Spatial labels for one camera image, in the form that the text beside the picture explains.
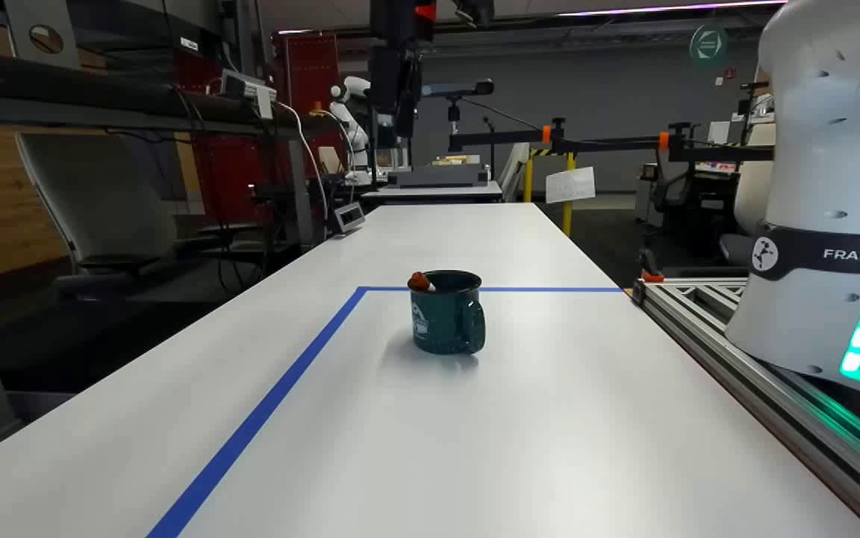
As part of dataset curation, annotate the dark metal shelf beam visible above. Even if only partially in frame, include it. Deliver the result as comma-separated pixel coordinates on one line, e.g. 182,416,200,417
0,48,275,136

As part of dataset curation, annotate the white background machine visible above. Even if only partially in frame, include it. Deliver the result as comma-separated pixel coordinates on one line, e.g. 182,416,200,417
636,83,781,266

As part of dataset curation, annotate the small white background robot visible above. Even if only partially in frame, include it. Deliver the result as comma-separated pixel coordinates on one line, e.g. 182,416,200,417
324,74,378,187

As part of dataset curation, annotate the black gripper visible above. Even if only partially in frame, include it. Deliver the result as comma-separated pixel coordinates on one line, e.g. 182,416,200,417
367,0,424,168

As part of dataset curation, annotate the red cabinet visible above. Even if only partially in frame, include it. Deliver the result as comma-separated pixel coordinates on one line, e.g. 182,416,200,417
275,26,344,120

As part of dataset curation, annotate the small grey display box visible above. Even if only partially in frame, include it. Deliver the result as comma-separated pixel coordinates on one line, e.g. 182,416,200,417
330,201,367,237

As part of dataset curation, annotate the white power box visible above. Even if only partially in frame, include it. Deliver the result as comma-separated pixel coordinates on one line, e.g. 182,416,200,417
218,69,279,121

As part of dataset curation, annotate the grey far table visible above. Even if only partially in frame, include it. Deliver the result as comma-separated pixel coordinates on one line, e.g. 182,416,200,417
358,159,508,210

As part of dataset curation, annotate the grey chair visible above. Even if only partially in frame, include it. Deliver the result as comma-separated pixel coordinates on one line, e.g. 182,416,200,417
11,130,182,302

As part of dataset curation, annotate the tall yellow post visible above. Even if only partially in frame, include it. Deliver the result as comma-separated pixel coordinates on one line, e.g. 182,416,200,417
562,148,579,238

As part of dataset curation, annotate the black boom with orange clamps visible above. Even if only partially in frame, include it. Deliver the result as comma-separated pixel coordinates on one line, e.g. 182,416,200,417
447,117,781,168

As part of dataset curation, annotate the round green sign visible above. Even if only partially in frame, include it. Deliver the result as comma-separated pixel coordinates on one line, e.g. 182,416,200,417
687,21,735,69

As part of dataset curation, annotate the white cable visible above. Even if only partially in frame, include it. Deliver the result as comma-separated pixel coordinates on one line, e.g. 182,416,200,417
275,98,336,237

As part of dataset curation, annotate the dark green mug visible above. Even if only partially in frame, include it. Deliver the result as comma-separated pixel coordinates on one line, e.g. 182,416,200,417
406,266,490,358

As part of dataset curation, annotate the white paper sign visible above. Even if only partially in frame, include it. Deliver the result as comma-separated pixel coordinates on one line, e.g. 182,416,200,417
542,165,599,205

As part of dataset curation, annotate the blue tape line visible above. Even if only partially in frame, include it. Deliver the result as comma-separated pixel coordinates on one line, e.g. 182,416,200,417
145,284,623,538

